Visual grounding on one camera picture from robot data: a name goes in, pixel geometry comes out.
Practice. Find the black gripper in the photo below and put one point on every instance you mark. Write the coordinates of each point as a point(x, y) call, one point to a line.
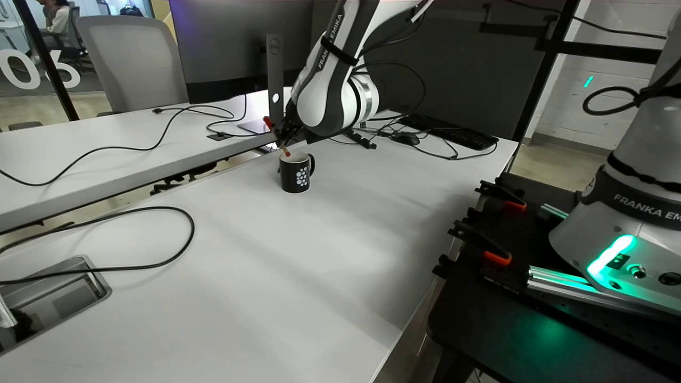
point(298, 131)

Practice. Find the black mug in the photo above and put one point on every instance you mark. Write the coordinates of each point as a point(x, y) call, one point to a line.
point(295, 175)

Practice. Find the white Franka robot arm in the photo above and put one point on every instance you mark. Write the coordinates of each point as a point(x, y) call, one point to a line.
point(341, 78)

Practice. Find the black monitor stand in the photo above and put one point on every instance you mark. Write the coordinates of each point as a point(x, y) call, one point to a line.
point(273, 72)

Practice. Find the dark monitor screen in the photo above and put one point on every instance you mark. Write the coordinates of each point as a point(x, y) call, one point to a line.
point(235, 43)

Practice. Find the grey office chair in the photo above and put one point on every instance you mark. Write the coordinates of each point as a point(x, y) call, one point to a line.
point(135, 65)

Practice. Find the black flat device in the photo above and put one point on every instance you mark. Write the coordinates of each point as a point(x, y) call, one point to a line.
point(459, 135)

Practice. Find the white adjacent desk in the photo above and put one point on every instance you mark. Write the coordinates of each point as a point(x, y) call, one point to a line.
point(72, 162)

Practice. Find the seated person in background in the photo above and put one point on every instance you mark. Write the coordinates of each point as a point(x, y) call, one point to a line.
point(57, 20)

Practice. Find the white number decal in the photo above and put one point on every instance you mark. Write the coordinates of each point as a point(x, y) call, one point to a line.
point(22, 72)

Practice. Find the table power outlet box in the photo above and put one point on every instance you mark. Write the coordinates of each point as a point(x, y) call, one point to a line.
point(57, 299)

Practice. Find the black mounting breadboard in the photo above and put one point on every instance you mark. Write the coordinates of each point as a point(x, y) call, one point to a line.
point(534, 332)

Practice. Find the black slanted post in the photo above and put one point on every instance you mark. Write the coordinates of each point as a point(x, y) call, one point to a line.
point(45, 65)

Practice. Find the black metal frame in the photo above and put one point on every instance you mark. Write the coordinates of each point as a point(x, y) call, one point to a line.
point(545, 72)

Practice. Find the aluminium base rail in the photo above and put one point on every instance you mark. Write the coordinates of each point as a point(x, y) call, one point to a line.
point(568, 279)

